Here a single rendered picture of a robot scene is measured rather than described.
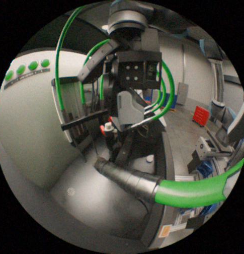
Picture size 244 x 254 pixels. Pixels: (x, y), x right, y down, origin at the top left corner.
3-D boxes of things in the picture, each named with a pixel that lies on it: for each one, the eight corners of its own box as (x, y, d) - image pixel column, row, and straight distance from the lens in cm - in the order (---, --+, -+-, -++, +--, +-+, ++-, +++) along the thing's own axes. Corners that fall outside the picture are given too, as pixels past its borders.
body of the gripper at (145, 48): (159, 95, 10) (157, 21, 15) (100, 92, 12) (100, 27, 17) (154, 91, 18) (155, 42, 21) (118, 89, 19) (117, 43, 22)
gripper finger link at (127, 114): (139, 143, 15) (146, 92, 11) (111, 137, 16) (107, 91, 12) (141, 134, 17) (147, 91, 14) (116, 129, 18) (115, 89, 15)
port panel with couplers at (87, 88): (88, 116, 49) (82, 64, 48) (84, 115, 51) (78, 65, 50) (99, 109, 58) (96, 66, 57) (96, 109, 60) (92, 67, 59)
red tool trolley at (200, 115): (191, 121, 462) (196, 105, 447) (195, 121, 501) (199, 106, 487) (200, 128, 432) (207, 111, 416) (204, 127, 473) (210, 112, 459)
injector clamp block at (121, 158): (120, 185, 40) (120, 174, 25) (102, 178, 42) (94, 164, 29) (135, 141, 58) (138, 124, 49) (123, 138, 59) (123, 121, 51)
